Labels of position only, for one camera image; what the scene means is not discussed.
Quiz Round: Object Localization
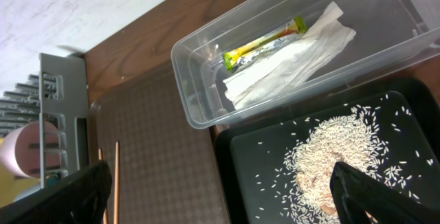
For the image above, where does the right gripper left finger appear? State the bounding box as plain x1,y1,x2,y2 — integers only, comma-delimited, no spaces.
1,161,112,224

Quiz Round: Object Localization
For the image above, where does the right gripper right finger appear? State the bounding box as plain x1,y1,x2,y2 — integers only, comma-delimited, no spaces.
330,161,439,224

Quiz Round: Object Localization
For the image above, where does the wooden chopstick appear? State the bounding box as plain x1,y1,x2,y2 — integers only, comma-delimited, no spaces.
113,142,120,224
98,148,109,224

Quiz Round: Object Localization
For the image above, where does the yellow plate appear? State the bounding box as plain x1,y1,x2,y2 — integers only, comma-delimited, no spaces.
0,137,41,208

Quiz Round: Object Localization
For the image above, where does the white bowl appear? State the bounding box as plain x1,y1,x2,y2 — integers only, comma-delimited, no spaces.
1,121,61,178

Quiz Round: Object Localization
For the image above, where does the white paper napkin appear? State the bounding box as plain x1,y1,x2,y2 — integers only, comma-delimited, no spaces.
223,1,356,110

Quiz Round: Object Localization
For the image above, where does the green snack wrapper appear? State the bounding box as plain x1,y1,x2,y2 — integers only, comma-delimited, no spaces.
222,16,307,72

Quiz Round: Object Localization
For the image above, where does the grey dishwasher rack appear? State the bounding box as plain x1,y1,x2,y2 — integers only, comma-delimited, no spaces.
1,54,89,202

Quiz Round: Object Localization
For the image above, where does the black waste tray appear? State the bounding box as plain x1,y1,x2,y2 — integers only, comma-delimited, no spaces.
214,77,439,224

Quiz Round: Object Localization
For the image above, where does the rice pile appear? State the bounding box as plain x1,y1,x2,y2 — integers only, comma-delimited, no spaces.
254,93,436,224

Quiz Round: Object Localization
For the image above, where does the dark brown serving tray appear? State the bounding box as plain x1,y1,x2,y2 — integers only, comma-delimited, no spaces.
89,64,229,223

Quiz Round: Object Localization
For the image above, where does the clear plastic bin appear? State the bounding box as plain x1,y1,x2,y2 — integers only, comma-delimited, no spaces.
171,0,439,129

